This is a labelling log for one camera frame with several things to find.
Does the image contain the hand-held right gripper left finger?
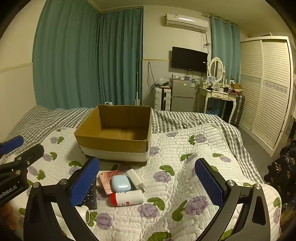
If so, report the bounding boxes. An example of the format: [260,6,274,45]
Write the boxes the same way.
[24,157,100,241]

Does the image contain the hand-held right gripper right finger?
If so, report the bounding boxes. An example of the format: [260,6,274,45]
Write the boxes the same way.
[195,158,282,241]

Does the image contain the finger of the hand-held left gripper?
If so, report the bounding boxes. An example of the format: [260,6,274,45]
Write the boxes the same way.
[0,144,45,177]
[0,136,24,156]

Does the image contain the white plastic bottle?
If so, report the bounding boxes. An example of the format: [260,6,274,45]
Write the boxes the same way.
[76,205,91,224]

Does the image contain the cardboard box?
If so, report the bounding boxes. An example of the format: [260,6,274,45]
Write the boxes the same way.
[74,105,152,166]

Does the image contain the black remote control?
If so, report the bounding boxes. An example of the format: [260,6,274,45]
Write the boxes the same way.
[81,178,98,210]

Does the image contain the pink phone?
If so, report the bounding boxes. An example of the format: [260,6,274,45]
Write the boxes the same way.
[99,170,123,195]

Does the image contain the light blue earbud case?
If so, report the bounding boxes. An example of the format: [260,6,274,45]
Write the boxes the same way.
[111,175,132,193]

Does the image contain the floral white quilt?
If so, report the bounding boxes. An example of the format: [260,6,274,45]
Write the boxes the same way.
[0,123,282,241]

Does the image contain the white can with red cap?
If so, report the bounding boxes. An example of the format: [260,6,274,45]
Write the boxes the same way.
[110,190,144,207]

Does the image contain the dark printed clothing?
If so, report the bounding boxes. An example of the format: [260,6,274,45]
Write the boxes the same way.
[264,140,296,205]

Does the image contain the dark suitcase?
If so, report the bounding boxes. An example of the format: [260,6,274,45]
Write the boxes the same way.
[230,94,245,127]

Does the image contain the white dressing table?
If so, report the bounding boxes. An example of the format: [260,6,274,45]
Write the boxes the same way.
[198,80,239,125]

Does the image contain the grey small fridge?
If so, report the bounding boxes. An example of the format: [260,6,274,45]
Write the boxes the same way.
[170,78,196,113]

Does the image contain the wide teal curtain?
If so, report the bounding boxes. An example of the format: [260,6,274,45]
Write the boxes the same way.
[33,0,102,111]

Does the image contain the white louvred wardrobe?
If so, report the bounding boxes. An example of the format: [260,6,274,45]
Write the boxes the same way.
[238,36,295,157]

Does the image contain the white oval mirror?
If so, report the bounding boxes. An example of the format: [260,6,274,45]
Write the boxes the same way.
[207,57,225,78]

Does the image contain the narrow teal curtain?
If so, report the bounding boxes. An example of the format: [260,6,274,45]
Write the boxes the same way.
[211,17,241,81]

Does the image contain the white air conditioner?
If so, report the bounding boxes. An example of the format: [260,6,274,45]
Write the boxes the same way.
[165,12,209,32]

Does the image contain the dark wall cables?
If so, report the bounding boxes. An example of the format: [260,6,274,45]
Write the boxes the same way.
[147,62,158,90]

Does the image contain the black wall television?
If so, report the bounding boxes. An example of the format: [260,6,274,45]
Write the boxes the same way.
[171,46,208,73]

